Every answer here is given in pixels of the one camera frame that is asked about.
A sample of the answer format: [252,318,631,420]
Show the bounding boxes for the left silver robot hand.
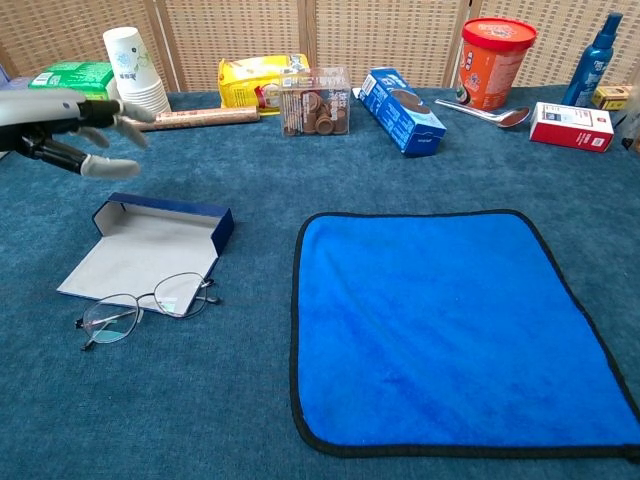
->
[0,88,157,180]

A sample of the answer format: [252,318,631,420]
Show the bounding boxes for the blue glasses case grey lining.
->
[56,192,236,319]

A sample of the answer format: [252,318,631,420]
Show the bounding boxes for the wire-frame eyeglasses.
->
[74,272,223,352]

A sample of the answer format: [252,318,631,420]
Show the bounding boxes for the green tissue pack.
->
[28,60,121,101]

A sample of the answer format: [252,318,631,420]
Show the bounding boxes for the white paper cup stack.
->
[102,26,173,116]

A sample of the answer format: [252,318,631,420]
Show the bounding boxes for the brown paper wrapped roll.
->
[127,105,262,132]

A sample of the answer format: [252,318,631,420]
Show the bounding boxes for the yellow bread package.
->
[217,53,312,117]

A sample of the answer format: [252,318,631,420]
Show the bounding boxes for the clear box brown cookies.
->
[279,67,352,138]

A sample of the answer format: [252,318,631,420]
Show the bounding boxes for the teal table carpet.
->
[0,84,640,480]

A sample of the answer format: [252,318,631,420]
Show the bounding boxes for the wicker folding screen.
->
[0,0,640,94]

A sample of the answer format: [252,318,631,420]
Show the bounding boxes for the long blue cookie box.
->
[352,67,448,159]

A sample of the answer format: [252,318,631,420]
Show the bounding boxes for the orange instant noodle tub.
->
[455,17,539,112]

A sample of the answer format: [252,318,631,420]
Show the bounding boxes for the blue cloth black trim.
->
[289,208,640,464]

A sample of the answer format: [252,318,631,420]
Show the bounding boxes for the metal spoon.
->
[433,97,532,129]

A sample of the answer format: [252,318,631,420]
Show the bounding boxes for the red white small box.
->
[529,101,615,154]

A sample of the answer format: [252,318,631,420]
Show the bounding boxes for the blue spray bottle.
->
[561,12,625,108]

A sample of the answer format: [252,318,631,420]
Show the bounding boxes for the yellow brown small box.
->
[591,84,634,111]

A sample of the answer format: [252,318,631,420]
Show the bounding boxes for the clear bag of biscuits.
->
[619,107,640,154]

